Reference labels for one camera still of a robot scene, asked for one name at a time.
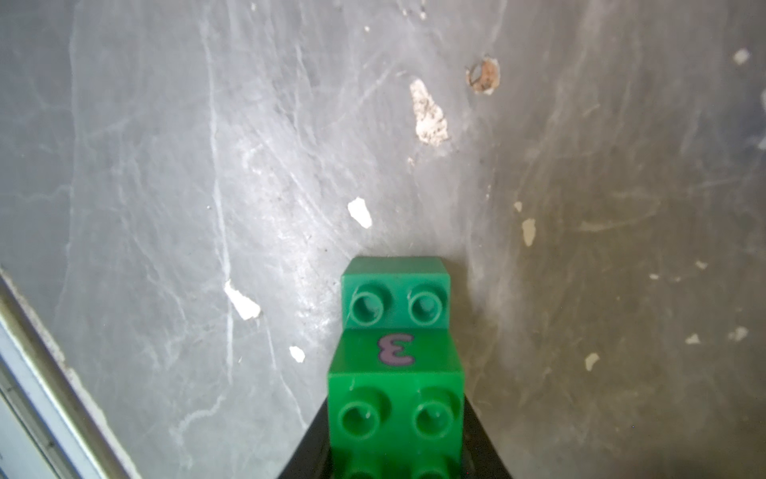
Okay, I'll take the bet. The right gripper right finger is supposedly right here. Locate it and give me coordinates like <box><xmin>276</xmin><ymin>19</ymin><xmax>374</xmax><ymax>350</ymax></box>
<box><xmin>461</xmin><ymin>398</ymin><xmax>513</xmax><ymax>479</ymax></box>

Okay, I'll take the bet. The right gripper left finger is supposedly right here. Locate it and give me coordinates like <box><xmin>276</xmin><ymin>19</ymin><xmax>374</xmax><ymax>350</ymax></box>
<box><xmin>277</xmin><ymin>399</ymin><xmax>332</xmax><ymax>479</ymax></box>

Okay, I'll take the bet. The green 2x2 brick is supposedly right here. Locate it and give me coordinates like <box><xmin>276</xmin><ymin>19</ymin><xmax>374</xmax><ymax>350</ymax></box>
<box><xmin>327</xmin><ymin>329</ymin><xmax>465</xmax><ymax>478</ymax></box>

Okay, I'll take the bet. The green 2x4 brick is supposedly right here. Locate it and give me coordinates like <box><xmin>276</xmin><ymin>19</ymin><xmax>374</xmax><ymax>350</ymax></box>
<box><xmin>341</xmin><ymin>257</ymin><xmax>451</xmax><ymax>331</ymax></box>

